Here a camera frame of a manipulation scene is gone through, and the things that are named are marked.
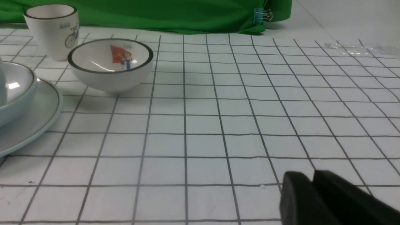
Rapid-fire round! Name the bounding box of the pale green bowl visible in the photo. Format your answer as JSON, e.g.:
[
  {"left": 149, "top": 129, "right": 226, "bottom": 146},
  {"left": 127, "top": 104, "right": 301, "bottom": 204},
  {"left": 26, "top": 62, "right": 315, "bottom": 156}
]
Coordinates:
[{"left": 0, "top": 61, "right": 38, "bottom": 127}]

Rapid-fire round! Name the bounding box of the green backdrop cloth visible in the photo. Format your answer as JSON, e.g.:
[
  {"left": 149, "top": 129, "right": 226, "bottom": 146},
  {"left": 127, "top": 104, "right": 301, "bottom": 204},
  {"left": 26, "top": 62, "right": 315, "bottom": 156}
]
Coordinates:
[{"left": 0, "top": 0, "right": 292, "bottom": 35}]

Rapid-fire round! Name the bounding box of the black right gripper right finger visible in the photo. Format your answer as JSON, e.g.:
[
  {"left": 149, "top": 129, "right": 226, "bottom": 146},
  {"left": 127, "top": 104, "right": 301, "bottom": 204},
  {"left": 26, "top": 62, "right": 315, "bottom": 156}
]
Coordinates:
[{"left": 314, "top": 170, "right": 400, "bottom": 225}]

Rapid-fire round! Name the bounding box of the white cup black rim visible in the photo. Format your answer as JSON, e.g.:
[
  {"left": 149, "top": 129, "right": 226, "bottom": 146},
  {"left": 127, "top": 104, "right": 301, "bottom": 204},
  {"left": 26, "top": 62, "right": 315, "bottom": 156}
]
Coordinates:
[{"left": 24, "top": 4, "right": 80, "bottom": 61}]

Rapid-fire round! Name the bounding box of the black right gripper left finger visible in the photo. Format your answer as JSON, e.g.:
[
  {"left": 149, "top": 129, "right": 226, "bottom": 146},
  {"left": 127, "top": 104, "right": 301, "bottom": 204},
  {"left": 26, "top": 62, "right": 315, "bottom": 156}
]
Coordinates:
[{"left": 279, "top": 172, "right": 341, "bottom": 225}]

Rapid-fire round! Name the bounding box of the blue binder clip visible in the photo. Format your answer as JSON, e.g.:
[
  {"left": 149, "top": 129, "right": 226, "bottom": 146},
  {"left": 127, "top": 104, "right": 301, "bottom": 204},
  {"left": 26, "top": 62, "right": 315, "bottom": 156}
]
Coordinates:
[{"left": 253, "top": 8, "right": 273, "bottom": 24}]

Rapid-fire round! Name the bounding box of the clear plastic wrapper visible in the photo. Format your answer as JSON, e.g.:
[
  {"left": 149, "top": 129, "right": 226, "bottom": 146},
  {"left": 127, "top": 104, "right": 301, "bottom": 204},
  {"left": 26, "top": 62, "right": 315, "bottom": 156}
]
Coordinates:
[{"left": 323, "top": 40, "right": 400, "bottom": 57}]

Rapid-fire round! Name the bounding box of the white bowl black rim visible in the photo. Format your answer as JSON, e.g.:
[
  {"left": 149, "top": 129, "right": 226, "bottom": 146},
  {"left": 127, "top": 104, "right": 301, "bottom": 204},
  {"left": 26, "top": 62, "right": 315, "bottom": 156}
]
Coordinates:
[{"left": 67, "top": 38, "right": 154, "bottom": 94}]

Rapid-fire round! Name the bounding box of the pale green plate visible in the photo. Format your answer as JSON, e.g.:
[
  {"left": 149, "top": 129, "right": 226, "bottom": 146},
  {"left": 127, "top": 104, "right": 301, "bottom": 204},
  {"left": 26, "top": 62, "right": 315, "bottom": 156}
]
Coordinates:
[{"left": 0, "top": 79, "right": 64, "bottom": 157}]

